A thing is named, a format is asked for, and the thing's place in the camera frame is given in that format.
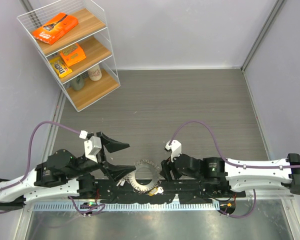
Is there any yellow candy bag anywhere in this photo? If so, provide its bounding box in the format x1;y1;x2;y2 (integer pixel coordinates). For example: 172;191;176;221
49;56;73;78

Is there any silver key black head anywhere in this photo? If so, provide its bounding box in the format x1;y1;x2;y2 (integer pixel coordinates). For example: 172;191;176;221
116;178;126;187

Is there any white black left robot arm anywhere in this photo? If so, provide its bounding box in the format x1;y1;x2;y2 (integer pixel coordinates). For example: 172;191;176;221
0;131;136;212

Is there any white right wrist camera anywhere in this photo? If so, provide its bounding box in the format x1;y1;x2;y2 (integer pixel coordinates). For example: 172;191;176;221
164;140;182;163

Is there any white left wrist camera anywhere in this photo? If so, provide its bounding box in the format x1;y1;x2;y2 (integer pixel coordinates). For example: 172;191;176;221
79;130;102;163

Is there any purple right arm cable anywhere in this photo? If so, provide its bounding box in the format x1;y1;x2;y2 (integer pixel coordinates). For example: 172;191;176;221
171;120;300;169

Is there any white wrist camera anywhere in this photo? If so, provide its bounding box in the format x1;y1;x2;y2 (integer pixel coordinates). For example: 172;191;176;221
79;130;102;163
164;140;182;163

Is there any white slotted cable duct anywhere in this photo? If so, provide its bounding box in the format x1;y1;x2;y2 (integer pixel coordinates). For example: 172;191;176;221
33;201;220;212

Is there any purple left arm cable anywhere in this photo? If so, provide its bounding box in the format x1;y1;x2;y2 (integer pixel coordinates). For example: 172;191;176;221
0;121;81;215

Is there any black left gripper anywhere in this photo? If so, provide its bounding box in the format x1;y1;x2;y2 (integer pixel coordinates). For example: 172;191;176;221
67;132;138;182

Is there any grey green cup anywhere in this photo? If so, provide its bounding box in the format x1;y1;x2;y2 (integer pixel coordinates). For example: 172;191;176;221
70;75;85;91

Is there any white wire wooden shelf rack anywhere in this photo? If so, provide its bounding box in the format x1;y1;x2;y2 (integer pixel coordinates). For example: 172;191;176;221
17;0;121;112

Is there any large orange candy bag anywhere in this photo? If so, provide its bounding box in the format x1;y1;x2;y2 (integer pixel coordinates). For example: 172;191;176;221
32;12;79;45

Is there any white patterned cup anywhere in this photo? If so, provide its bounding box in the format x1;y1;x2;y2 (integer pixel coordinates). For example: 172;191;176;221
87;64;102;82

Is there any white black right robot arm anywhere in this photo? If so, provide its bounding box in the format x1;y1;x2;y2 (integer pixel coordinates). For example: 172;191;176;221
160;153;300;197

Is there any small orange candy bag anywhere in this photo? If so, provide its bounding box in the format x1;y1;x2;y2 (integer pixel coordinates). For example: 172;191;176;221
59;43;86;67

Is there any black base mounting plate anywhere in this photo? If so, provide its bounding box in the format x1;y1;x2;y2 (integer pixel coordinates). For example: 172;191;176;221
74;179;246;205

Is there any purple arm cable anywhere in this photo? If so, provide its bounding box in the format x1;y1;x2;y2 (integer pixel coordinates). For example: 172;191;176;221
0;121;81;215
171;120;300;169

